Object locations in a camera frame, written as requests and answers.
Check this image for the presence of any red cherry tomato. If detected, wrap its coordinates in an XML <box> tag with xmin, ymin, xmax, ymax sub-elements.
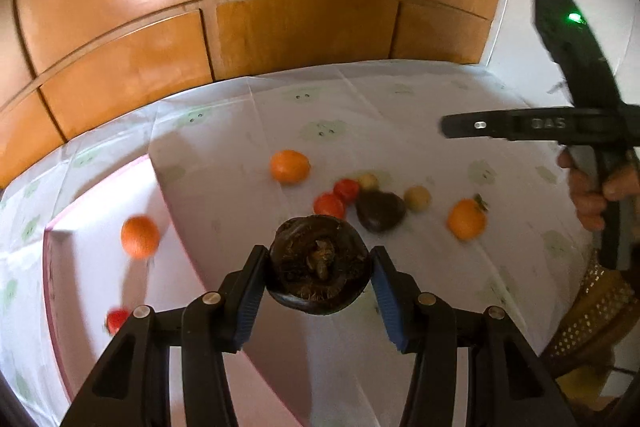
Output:
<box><xmin>105</xmin><ymin>308</ymin><xmax>130</xmax><ymax>336</ymax></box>
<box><xmin>312</xmin><ymin>192</ymin><xmax>346</xmax><ymax>220</ymax></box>
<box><xmin>333</xmin><ymin>178</ymin><xmax>360</xmax><ymax>206</ymax></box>

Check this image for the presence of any orange tangerine with stem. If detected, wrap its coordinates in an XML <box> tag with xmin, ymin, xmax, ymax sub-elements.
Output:
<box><xmin>446</xmin><ymin>194</ymin><xmax>488</xmax><ymax>242</ymax></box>

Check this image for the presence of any small yellow longan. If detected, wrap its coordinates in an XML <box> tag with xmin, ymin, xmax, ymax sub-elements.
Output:
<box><xmin>404</xmin><ymin>185</ymin><xmax>432</xmax><ymax>212</ymax></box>
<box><xmin>357</xmin><ymin>172</ymin><xmax>380</xmax><ymax>191</ymax></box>

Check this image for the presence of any dark brown fruit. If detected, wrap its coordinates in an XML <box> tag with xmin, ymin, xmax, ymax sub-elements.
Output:
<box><xmin>267</xmin><ymin>215</ymin><xmax>374</xmax><ymax>315</ymax></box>
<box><xmin>356</xmin><ymin>191</ymin><xmax>407</xmax><ymax>233</ymax></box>

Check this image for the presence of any round orange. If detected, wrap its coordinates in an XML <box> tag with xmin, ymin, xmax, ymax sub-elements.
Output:
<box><xmin>120</xmin><ymin>215</ymin><xmax>160</xmax><ymax>260</ymax></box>

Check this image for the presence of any right hand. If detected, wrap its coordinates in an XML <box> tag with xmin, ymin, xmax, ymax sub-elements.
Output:
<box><xmin>558</xmin><ymin>148</ymin><xmax>639</xmax><ymax>232</ymax></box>

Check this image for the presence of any white green-patterned tablecloth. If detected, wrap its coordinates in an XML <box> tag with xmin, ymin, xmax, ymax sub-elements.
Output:
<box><xmin>1</xmin><ymin>61</ymin><xmax>589</xmax><ymax>426</ymax></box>

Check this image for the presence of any white pink-edged tray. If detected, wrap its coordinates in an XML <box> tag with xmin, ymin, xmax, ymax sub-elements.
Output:
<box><xmin>41</xmin><ymin>152</ymin><xmax>321</xmax><ymax>427</ymax></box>

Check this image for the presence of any small orange kumquat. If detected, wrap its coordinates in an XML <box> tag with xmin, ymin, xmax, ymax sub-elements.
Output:
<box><xmin>269</xmin><ymin>150</ymin><xmax>311</xmax><ymax>185</ymax></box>

